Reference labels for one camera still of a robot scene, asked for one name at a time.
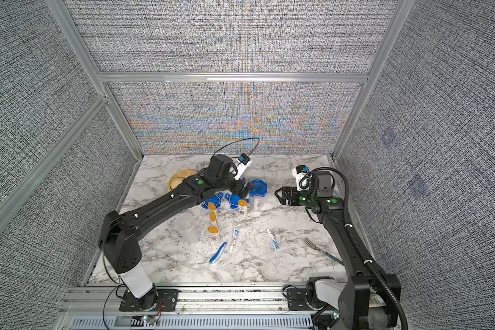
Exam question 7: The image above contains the blue lid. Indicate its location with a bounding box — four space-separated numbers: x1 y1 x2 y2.
202 193 224 209
224 193 241 209
249 180 268 197

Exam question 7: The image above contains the toothpaste tube horizontal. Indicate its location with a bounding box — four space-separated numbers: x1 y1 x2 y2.
229 228 239 254

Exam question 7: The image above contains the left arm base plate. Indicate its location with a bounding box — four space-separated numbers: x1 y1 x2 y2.
119 288 180 312

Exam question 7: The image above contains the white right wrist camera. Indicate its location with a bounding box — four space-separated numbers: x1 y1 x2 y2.
292 165 310 191

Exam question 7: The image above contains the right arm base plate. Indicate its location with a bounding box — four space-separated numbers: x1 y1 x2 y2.
282 286 342 312

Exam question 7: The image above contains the aluminium front rail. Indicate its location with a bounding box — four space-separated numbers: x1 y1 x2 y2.
59 283 315 316

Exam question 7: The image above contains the yellow steamer basket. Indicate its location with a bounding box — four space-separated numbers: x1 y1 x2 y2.
169 169 197 191

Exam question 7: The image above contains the orange cap bottle lying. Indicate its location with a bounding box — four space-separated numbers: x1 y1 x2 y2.
208 202 217 227

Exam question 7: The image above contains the green handled fork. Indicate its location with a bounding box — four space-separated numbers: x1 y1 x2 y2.
303 237 344 265

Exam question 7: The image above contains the blue toothbrush left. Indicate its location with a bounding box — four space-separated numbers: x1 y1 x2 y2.
209 242 228 265

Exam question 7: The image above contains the toothpaste tube vertical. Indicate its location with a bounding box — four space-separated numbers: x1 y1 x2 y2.
266 229 280 252

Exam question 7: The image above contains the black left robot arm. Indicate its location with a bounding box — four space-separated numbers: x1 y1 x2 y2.
98 153 253 311

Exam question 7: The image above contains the orange cap bottle front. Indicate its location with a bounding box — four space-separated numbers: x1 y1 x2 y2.
208 225 221 244

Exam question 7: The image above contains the orange cap bottle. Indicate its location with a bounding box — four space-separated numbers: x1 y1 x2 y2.
238 199 249 218
208 202 217 227
208 225 221 244

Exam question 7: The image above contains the clear cup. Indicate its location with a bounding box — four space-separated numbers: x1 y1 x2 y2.
175 213 199 243
249 194 265 211

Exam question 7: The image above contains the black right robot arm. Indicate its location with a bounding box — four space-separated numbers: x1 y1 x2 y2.
274 165 409 329

